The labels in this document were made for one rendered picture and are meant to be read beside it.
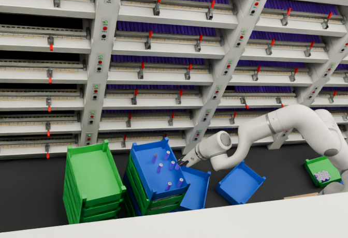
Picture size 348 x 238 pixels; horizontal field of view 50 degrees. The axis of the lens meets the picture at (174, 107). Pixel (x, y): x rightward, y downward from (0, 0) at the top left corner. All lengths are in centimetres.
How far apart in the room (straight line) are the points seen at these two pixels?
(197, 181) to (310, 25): 117
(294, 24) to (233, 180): 110
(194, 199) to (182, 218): 214
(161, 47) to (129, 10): 28
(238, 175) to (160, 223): 239
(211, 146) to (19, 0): 99
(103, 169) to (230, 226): 165
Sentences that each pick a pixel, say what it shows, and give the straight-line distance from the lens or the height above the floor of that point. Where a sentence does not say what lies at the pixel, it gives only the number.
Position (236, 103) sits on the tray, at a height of 49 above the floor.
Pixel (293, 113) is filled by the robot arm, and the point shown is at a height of 107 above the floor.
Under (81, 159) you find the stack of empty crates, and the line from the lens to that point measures 192.
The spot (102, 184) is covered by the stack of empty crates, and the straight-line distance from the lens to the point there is 184.
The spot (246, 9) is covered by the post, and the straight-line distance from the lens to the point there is 189.
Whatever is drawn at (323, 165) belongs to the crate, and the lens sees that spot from 301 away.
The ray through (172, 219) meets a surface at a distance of 25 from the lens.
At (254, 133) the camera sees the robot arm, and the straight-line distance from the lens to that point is 154.
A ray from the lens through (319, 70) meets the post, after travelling 249.
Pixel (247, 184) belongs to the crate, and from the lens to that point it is 262.
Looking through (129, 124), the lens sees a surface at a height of 30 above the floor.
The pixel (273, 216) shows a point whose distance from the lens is 29.
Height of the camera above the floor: 194
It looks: 42 degrees down
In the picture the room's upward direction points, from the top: 20 degrees clockwise
